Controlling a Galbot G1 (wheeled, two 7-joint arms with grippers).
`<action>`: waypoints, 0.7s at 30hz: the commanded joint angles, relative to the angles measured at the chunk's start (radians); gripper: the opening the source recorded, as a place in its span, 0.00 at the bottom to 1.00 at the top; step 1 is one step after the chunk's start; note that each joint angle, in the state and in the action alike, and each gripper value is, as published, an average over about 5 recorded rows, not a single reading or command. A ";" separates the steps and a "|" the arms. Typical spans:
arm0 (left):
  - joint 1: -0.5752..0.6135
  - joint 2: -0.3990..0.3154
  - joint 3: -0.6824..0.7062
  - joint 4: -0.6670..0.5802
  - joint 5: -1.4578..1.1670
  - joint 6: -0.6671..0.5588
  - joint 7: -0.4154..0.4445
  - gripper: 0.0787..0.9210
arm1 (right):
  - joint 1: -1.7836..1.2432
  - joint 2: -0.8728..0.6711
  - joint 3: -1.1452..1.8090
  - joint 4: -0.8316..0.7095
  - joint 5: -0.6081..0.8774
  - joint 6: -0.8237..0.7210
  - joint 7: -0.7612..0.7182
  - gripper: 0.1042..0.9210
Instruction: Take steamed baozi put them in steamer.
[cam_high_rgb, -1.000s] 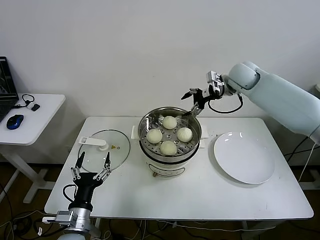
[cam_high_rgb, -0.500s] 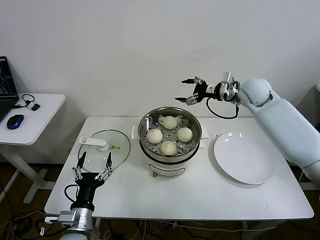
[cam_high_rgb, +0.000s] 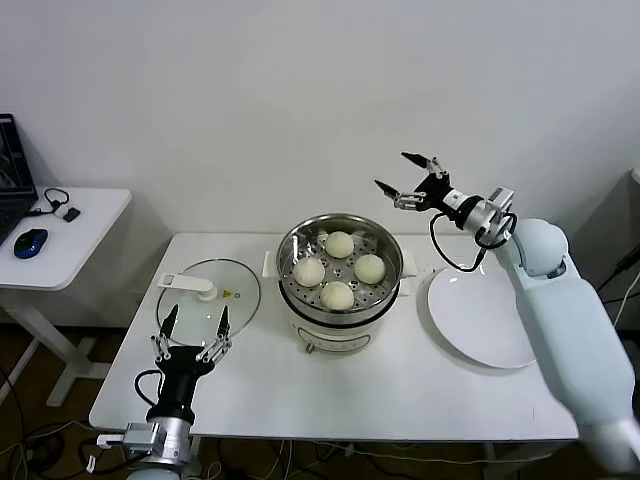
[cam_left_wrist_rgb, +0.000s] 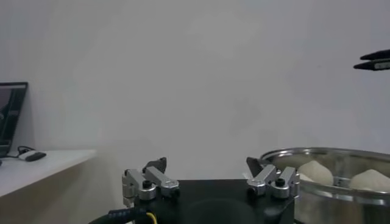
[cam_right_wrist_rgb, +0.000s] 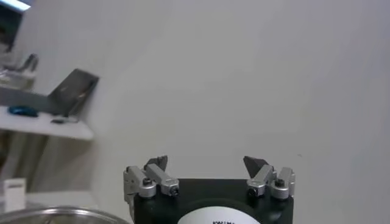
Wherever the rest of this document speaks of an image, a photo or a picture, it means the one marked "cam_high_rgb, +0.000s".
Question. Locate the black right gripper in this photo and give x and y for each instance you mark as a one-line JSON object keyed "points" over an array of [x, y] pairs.
{"points": [[435, 192]]}

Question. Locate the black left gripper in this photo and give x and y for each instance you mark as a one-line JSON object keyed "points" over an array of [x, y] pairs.
{"points": [[178, 382]]}

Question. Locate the white steamed baozi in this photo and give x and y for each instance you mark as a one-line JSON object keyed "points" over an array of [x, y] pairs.
{"points": [[336, 296], [339, 245], [370, 267], [308, 272]]}

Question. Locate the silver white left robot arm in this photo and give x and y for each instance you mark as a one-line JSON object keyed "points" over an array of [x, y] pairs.
{"points": [[175, 442]]}

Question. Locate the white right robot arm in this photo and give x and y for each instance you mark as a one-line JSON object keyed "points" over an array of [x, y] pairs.
{"points": [[565, 320]]}

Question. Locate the stainless steel steamer basket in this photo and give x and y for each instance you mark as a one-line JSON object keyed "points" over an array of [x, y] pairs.
{"points": [[385, 295]]}

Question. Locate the glass pot lid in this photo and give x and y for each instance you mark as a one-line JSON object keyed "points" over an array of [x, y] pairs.
{"points": [[200, 315]]}

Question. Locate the white electric cooker base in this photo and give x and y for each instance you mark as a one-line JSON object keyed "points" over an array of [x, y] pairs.
{"points": [[330, 337]]}

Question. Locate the white round plate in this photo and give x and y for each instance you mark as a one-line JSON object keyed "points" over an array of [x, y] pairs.
{"points": [[465, 310]]}

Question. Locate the white side table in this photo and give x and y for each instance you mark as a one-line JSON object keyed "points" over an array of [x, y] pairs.
{"points": [[75, 240]]}

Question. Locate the blue black computer mouse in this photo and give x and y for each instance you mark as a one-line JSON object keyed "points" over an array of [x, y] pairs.
{"points": [[30, 243]]}

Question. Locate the black laptop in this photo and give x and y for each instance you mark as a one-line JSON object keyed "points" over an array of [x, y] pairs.
{"points": [[14, 200]]}

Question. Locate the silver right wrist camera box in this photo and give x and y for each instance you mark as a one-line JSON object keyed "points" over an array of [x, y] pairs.
{"points": [[501, 197]]}

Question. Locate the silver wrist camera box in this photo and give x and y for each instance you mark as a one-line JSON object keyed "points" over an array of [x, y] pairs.
{"points": [[137, 435], [501, 197]]}

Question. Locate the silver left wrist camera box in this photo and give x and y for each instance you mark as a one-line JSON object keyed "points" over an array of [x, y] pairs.
{"points": [[137, 435]]}

